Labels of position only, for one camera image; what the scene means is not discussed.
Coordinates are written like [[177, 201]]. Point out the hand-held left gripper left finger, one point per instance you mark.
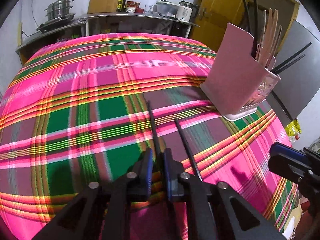
[[150, 172]]

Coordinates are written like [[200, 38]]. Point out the yellow plastic bag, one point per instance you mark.
[[293, 130]]

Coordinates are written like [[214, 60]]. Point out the pink plaid tablecloth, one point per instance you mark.
[[100, 80]]

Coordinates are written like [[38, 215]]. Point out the white rice cooker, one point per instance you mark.
[[185, 12]]

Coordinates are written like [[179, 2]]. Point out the dark oil bottle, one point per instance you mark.
[[124, 3]]

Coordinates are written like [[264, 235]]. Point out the steel stove stand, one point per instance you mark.
[[50, 37]]

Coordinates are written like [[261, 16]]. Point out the grey box appliance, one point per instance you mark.
[[165, 8]]

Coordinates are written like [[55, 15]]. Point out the green oil bottle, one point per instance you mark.
[[119, 3]]

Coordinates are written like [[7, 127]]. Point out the steel steamer pot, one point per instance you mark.
[[59, 8]]

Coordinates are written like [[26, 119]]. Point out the yellowed power strip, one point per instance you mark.
[[19, 33]]

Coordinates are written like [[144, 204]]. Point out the steel counter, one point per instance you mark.
[[137, 17]]

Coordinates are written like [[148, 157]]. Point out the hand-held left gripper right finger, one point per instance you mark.
[[167, 175]]

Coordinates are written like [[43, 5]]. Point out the yellow wooden door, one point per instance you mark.
[[220, 5]]

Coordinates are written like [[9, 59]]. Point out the cream chopstick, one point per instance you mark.
[[269, 25], [275, 25], [263, 30]]

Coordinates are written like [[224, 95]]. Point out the red lidded jar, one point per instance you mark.
[[130, 4], [137, 5]]

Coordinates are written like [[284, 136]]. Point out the black chopstick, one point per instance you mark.
[[153, 127], [186, 145], [255, 5], [292, 63], [246, 12], [295, 54]]

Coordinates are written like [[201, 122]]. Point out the gas stove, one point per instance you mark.
[[56, 22]]

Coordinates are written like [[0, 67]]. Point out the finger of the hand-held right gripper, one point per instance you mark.
[[287, 153], [290, 171]]

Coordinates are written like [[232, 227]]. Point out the pink chopstick holder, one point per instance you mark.
[[230, 67]]

